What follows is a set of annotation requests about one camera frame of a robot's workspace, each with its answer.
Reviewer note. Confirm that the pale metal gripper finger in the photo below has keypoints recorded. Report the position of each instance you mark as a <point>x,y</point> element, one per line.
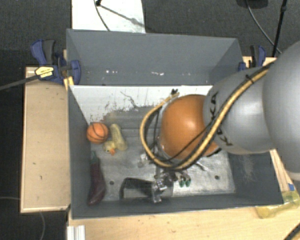
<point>157,194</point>
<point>169,190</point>

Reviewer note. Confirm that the black rectangular object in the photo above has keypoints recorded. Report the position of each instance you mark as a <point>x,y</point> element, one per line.
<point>135,182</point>

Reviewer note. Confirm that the purple toy eggplant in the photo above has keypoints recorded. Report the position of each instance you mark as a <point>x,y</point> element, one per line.
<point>97,181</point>

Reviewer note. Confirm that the yellow rubber duck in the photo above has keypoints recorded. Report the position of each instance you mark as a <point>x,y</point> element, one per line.
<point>116,139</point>

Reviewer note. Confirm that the orange toy basketball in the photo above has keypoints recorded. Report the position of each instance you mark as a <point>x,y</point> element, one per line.
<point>97,133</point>

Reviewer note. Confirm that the grey metal bin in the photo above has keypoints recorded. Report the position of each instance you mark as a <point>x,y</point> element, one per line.
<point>145,59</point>

